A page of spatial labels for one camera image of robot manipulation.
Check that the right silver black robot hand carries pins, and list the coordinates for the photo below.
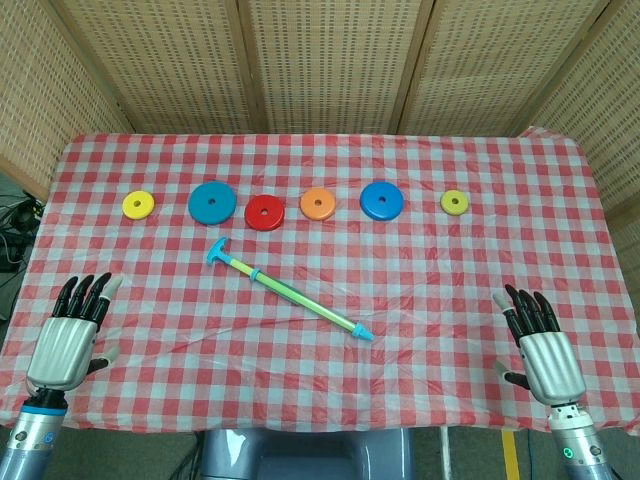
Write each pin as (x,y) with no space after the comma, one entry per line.
(550,365)

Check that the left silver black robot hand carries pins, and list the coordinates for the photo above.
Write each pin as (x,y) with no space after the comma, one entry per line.
(62,345)

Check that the green stacking rod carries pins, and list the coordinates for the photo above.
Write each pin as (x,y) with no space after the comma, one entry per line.
(310,302)

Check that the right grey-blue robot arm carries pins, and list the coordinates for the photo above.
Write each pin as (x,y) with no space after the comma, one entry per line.
(580,445)

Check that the white table leg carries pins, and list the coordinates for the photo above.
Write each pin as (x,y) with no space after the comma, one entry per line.
(445,455)

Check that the small yellow disc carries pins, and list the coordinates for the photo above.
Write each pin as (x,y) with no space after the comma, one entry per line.
(138,205)

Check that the small olive-yellow disc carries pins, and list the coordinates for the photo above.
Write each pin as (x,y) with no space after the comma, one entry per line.
(454,203)

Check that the large teal disc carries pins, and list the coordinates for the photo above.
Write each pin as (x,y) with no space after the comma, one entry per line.
(212,202)

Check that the red white checkered tablecloth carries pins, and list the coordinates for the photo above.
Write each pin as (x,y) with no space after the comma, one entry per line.
(320,380)

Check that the large blue disc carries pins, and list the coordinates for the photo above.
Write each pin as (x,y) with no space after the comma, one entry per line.
(382,201)

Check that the red disc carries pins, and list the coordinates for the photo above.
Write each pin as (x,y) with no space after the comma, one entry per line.
(265,213)

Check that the woven rattan screen panel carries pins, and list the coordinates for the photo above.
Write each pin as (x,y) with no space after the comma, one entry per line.
(335,65)
(495,65)
(605,110)
(165,65)
(45,100)

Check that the grey-blue robot torso base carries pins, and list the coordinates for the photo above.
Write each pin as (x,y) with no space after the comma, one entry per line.
(305,455)

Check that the orange disc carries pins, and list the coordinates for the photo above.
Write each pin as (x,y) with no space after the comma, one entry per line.
(318,204)

